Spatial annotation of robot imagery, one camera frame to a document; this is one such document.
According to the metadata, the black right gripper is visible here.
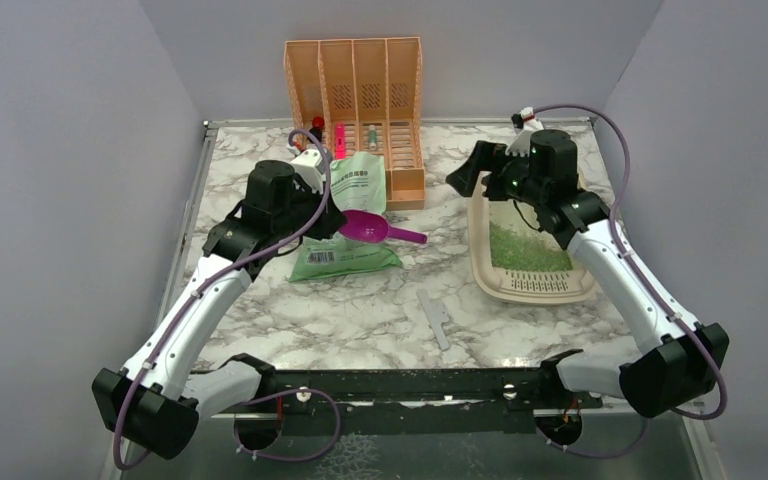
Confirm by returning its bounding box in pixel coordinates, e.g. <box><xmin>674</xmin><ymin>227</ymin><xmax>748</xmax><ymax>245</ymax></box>
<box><xmin>446</xmin><ymin>140</ymin><xmax>548</xmax><ymax>208</ymax></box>

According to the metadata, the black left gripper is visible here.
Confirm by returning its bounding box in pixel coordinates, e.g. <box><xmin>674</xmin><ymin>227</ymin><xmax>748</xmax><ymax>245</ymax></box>
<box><xmin>274</xmin><ymin>178</ymin><xmax>349</xmax><ymax>241</ymax></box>

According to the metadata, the purple litter scoop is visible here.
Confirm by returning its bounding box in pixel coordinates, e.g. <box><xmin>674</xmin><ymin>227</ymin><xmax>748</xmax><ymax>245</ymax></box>
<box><xmin>339</xmin><ymin>210</ymin><xmax>428</xmax><ymax>244</ymax></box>

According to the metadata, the green litter bag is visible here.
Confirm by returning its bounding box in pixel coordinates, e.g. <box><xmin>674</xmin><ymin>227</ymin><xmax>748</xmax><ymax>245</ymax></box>
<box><xmin>287</xmin><ymin>150</ymin><xmax>404</xmax><ymax>284</ymax></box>

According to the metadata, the beige litter box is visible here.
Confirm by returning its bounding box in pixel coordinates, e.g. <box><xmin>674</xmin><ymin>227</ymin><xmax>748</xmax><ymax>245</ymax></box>
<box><xmin>467</xmin><ymin>183</ymin><xmax>597</xmax><ymax>306</ymax></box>

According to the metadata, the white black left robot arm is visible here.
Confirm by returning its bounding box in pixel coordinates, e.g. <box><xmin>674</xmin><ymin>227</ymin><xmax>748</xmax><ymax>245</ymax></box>
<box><xmin>91</xmin><ymin>151</ymin><xmax>347</xmax><ymax>471</ymax></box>

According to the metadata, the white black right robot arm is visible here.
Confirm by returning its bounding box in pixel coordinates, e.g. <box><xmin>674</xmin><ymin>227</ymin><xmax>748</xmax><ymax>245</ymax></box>
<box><xmin>446</xmin><ymin>129</ymin><xmax>729</xmax><ymax>418</ymax></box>

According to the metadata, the green white glue stick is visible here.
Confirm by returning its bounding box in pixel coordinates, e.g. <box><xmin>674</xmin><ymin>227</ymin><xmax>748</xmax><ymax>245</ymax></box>
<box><xmin>367</xmin><ymin>124</ymin><xmax>378</xmax><ymax>151</ymax></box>

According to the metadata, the red and black stamp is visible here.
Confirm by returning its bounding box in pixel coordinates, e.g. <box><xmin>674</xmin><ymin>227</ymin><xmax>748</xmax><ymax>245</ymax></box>
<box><xmin>311</xmin><ymin>116</ymin><xmax>325</xmax><ymax>133</ymax></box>

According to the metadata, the orange plastic file organizer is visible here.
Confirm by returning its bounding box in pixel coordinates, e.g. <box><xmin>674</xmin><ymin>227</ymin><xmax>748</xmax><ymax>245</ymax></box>
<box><xmin>283</xmin><ymin>37</ymin><xmax>426</xmax><ymax>211</ymax></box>

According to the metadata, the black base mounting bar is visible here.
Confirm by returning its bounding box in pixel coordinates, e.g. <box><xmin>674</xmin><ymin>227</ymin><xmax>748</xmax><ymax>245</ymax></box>
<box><xmin>142</xmin><ymin>354</ymin><xmax>607</xmax><ymax>439</ymax></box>

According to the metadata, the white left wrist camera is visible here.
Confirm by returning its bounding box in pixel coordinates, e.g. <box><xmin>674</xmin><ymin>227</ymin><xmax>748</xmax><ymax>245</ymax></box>
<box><xmin>290</xmin><ymin>148</ymin><xmax>326</xmax><ymax>194</ymax></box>

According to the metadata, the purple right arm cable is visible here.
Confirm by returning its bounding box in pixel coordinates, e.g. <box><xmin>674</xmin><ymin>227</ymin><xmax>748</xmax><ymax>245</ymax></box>
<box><xmin>513</xmin><ymin>104</ymin><xmax>730</xmax><ymax>460</ymax></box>

